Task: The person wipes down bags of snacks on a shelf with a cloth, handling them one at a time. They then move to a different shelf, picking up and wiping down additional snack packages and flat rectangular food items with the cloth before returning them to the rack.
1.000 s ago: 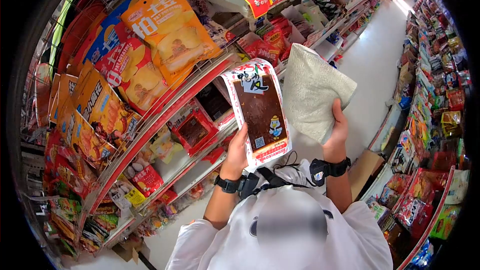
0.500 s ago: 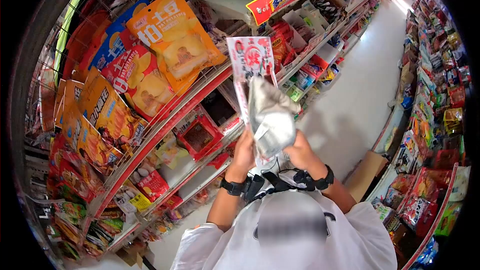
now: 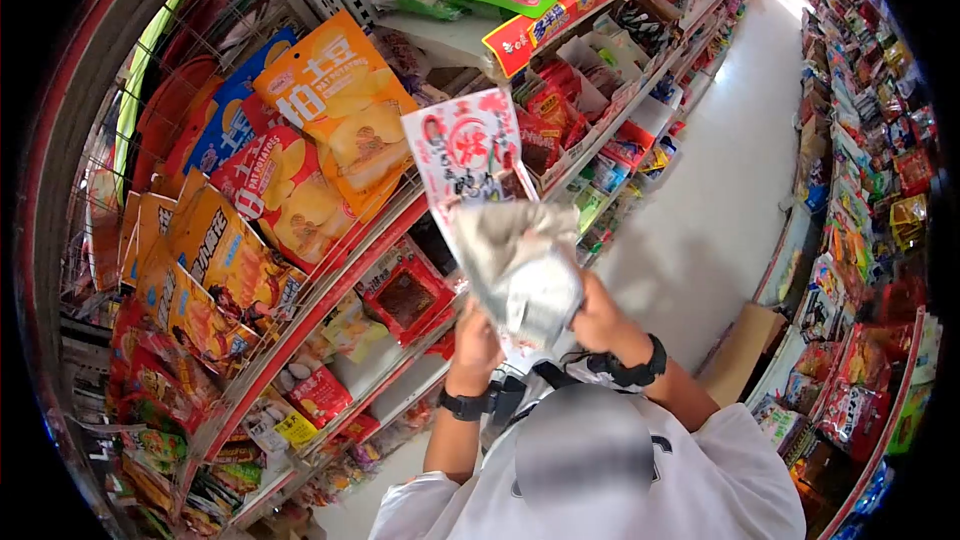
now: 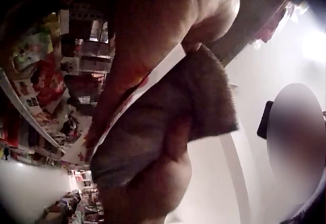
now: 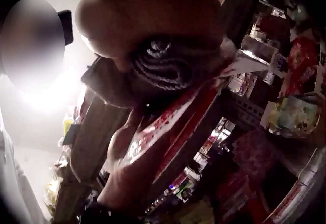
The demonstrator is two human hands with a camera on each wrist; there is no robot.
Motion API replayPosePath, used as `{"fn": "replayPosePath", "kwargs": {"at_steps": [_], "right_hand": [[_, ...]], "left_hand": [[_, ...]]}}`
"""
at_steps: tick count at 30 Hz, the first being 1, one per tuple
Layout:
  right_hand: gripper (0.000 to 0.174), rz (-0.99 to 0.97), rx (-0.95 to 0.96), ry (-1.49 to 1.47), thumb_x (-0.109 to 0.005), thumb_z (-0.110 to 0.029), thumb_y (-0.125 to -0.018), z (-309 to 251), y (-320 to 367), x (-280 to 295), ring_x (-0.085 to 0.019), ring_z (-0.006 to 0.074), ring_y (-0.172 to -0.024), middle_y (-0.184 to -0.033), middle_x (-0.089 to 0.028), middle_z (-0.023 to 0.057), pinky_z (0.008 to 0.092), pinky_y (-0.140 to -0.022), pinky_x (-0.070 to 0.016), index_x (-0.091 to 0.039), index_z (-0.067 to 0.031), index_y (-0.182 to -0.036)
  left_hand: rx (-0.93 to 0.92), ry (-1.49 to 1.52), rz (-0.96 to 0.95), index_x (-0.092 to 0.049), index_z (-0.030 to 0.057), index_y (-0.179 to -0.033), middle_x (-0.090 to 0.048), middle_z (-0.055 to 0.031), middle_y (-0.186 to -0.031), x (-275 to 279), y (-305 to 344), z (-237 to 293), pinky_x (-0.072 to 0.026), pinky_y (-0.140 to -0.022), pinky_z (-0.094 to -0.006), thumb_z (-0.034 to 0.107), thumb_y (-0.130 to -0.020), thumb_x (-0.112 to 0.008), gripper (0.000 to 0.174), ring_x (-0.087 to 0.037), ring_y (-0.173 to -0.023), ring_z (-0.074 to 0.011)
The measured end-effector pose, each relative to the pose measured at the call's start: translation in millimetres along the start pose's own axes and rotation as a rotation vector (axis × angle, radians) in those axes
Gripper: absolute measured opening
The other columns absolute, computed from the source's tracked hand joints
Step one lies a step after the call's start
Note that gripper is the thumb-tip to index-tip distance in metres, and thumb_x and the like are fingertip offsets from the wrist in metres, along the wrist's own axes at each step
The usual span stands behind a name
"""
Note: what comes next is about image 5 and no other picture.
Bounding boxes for person's left hand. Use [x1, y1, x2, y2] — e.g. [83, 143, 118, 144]
[97, 109, 164, 209]

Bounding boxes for person's right hand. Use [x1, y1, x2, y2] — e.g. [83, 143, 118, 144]
[76, 0, 227, 110]

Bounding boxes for person's left thumb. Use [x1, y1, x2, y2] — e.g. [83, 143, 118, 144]
[123, 109, 145, 143]

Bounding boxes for person's right fingers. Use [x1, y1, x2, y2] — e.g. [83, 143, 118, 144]
[81, 56, 143, 110]

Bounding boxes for red and white packet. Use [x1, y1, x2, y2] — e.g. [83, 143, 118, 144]
[119, 55, 268, 169]

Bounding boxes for dark white-striped bundle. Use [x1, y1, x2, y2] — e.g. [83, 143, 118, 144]
[130, 37, 192, 92]

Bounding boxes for full shop shelf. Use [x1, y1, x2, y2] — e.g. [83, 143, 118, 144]
[142, 0, 326, 224]
[45, 92, 133, 224]

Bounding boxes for black wrist band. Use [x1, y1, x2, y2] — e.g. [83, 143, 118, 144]
[82, 197, 122, 224]

